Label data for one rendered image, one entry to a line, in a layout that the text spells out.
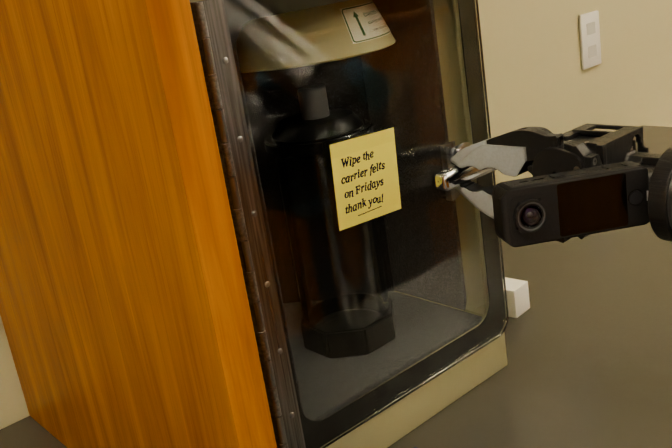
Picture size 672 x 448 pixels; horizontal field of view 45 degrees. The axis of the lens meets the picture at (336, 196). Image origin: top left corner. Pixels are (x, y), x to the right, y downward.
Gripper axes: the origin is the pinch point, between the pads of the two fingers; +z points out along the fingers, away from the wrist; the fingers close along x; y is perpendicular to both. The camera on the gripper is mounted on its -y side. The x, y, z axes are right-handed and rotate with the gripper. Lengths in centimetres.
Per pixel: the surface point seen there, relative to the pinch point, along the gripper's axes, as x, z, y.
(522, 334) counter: -26.0, 8.8, 17.8
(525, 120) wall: -16, 49, 76
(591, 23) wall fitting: 0, 49, 100
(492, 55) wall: -1, 49, 67
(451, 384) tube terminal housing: -23.8, 5.6, 1.5
